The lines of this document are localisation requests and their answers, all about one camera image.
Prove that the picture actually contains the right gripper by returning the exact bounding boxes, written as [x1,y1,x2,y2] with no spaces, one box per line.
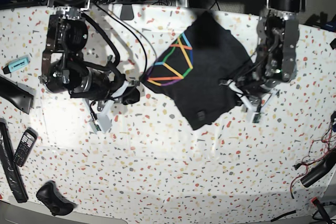
[97,80,140,111]

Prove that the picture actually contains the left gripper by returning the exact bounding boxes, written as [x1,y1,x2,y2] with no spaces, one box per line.
[219,77,280,113]

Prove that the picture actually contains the black T-shirt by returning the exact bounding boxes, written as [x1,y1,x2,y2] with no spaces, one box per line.
[143,12,252,130]

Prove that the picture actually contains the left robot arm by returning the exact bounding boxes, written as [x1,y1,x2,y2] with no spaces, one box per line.
[226,0,306,115]

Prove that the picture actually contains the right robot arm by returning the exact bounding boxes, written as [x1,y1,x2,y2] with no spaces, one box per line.
[39,0,140,107]

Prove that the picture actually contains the black remote control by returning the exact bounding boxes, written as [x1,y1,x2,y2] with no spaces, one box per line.
[14,128,37,167]

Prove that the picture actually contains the turquoise highlighter pen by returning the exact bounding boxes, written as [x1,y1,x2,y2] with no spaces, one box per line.
[3,55,30,74]

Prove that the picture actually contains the black game controller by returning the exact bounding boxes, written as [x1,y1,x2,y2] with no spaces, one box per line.
[36,181,75,216]

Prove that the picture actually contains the long black flat bar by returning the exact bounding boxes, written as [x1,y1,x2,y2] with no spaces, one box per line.
[1,119,28,203]

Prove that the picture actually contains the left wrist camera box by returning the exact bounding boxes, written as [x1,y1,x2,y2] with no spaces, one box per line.
[252,112,262,123]

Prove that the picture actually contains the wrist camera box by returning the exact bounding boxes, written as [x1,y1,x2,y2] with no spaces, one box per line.
[88,113,112,134]
[252,112,262,123]

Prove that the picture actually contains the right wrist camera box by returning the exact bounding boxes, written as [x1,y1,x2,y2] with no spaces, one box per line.
[88,113,112,134]

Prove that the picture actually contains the red and black wires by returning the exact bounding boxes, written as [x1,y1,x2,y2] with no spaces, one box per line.
[290,121,336,199]

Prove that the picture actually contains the black cylinder handle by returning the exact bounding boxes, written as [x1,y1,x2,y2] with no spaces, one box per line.
[301,152,335,188]

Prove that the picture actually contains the red handled clamp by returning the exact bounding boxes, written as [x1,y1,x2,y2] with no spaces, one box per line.
[311,197,335,223]

